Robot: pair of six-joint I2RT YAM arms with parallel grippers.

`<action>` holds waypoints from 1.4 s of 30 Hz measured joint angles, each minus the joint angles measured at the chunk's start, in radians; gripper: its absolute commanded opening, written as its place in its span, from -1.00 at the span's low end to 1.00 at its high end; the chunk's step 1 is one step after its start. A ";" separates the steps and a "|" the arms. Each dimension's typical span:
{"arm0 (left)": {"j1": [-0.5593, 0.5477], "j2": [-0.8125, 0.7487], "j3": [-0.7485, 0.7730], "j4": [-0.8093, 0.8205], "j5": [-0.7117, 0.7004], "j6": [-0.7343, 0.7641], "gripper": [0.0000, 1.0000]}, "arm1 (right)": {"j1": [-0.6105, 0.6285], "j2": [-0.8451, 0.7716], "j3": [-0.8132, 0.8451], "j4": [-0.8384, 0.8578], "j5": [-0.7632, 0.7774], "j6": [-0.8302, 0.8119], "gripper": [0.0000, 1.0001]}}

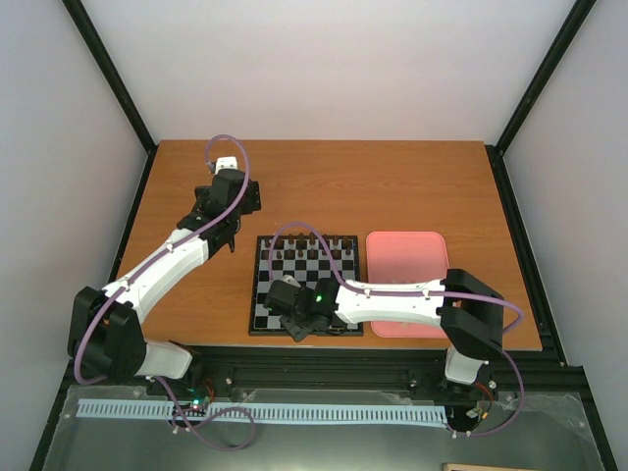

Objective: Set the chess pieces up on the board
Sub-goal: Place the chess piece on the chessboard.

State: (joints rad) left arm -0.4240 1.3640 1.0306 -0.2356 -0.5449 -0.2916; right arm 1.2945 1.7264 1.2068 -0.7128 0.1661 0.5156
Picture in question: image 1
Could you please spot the right black frame post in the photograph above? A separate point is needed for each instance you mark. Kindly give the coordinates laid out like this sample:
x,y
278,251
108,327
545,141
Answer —
x,y
567,32

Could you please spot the pink tray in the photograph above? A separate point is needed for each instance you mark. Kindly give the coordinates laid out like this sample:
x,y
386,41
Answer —
x,y
404,258

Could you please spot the light blue cable duct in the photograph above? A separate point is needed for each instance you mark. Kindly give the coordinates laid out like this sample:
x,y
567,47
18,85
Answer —
x,y
267,413

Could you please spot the black white chessboard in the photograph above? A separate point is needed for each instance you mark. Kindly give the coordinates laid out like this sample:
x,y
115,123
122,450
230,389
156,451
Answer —
x,y
307,273

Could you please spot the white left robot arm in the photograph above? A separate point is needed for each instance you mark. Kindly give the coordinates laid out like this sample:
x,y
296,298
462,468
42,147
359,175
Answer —
x,y
106,341

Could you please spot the black frame post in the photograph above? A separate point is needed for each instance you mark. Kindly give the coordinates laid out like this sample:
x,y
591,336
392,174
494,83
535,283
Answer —
x,y
567,32
99,52

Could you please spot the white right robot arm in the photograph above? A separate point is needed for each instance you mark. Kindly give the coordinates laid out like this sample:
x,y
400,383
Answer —
x,y
469,312

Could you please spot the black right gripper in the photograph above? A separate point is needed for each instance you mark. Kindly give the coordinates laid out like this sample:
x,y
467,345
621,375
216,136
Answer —
x,y
295,331

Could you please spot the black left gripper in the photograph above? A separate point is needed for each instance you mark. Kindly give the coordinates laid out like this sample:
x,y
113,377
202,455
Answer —
x,y
253,199

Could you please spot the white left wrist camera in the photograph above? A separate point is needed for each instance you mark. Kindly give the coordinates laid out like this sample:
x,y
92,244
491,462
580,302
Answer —
x,y
224,163

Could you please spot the dark chess piece row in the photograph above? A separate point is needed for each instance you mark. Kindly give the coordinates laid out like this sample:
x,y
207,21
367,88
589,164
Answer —
x,y
308,247

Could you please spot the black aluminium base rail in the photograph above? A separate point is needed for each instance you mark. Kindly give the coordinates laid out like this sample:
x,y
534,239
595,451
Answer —
x,y
418,374

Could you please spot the left black frame post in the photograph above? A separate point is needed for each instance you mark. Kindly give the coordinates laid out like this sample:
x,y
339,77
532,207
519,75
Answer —
x,y
99,52

